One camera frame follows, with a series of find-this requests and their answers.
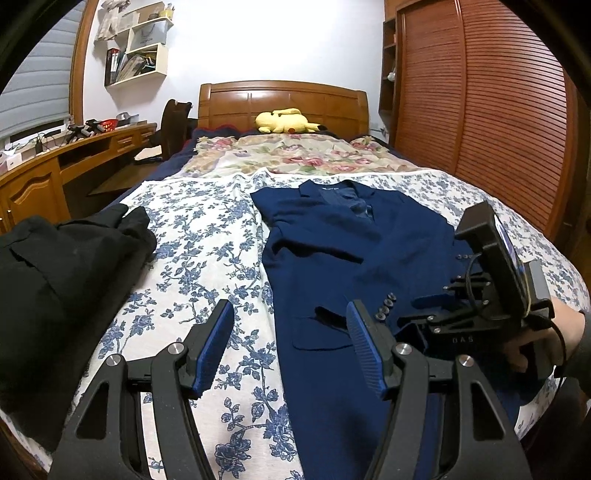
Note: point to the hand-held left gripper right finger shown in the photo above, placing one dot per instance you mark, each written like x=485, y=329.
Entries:
x=364, y=350

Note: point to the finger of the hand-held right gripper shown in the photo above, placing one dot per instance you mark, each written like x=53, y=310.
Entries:
x=431, y=302
x=415, y=319

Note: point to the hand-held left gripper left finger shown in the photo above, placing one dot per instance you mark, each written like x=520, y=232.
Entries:
x=210, y=355

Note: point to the navy blue suit jacket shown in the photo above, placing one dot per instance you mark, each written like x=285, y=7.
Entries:
x=332, y=258

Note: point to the person's right hand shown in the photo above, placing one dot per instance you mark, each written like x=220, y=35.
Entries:
x=568, y=323

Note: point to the wooden bed with floral bedding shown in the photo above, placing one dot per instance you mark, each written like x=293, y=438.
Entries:
x=207, y=240

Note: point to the wooden louvered wardrobe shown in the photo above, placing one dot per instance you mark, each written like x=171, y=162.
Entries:
x=485, y=115

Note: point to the black coat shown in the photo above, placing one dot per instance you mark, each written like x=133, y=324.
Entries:
x=55, y=286

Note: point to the rose floral quilt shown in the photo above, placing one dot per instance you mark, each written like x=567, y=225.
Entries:
x=295, y=157

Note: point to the dark wooden chair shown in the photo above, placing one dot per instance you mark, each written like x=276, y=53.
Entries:
x=173, y=124

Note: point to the yellow plush toy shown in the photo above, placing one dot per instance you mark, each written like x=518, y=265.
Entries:
x=281, y=121

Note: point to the wooden desk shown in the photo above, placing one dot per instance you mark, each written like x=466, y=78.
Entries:
x=27, y=194

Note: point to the red basket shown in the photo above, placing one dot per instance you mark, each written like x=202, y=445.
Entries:
x=111, y=124

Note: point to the wooden bed headboard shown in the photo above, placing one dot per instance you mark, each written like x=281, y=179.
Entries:
x=277, y=97

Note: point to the black devices on desk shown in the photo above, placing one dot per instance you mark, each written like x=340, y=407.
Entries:
x=87, y=127

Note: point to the white box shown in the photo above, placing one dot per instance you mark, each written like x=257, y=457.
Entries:
x=9, y=161

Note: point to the row of books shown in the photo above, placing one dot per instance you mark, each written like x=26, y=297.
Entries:
x=120, y=64

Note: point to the grey window blind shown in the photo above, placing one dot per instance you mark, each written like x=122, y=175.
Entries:
x=37, y=83

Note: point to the grey paper bag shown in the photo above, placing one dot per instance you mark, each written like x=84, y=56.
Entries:
x=145, y=37

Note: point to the white cloth bundle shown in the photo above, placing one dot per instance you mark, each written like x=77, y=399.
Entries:
x=108, y=21

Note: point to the white wall shelf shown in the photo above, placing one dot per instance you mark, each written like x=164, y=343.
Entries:
x=160, y=60

